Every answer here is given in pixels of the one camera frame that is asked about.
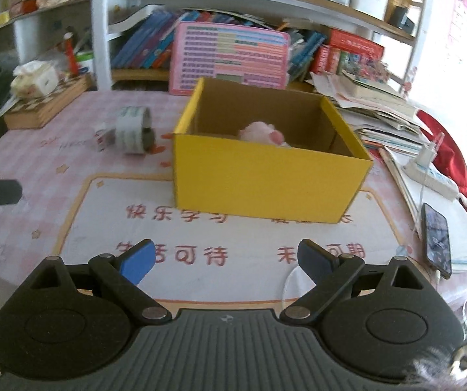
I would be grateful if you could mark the pink plush toy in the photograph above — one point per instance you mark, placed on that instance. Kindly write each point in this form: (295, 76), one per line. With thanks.
(260, 132)

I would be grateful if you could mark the red cloth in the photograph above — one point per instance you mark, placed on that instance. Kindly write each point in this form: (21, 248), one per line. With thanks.
(453, 159)

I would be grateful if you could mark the white plugged-in charger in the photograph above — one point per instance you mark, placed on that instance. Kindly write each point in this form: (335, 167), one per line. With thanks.
(429, 150)

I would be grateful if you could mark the red game box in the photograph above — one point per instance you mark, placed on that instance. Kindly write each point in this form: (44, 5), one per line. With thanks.
(351, 44)

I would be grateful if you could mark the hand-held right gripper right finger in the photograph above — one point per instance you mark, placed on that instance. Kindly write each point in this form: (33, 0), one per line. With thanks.
(313, 262)

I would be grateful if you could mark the black smartphone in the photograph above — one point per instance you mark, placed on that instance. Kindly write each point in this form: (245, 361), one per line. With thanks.
(437, 240)

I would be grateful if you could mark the pink learning board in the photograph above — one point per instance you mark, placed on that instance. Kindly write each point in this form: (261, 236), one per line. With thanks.
(225, 57)

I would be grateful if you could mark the yellow cardboard box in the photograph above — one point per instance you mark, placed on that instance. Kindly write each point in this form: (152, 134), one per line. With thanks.
(258, 179)

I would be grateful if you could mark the small black box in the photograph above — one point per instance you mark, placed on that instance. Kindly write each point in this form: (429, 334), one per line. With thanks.
(398, 20)

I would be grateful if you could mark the colourful puzzle box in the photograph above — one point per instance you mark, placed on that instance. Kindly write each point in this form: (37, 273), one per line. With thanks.
(364, 67)

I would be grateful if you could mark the stack of papers and books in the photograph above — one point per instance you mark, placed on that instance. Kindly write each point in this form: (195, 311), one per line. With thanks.
(372, 110)

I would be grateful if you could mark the white power strip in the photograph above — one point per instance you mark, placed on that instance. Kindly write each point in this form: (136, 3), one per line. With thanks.
(433, 177)

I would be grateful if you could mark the row of blue books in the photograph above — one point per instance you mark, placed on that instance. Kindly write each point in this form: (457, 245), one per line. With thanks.
(148, 40)

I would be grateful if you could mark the tissue pack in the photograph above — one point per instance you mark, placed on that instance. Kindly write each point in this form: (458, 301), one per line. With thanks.
(33, 79)

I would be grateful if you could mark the row of thin paperback books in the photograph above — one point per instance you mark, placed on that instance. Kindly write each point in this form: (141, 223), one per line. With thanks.
(305, 53)

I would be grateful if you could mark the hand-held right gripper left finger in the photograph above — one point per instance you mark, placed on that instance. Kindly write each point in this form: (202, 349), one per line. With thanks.
(135, 264)

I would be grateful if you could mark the white paper sheets pile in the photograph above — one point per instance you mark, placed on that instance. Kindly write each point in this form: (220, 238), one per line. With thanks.
(466, 228)

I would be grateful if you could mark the wooden box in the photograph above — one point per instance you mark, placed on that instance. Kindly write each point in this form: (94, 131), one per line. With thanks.
(46, 108)

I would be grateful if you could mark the red slim bottle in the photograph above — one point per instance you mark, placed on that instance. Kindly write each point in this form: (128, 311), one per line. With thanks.
(71, 57)

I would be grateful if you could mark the printed tape roll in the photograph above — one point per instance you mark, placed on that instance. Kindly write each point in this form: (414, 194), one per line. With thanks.
(129, 130)

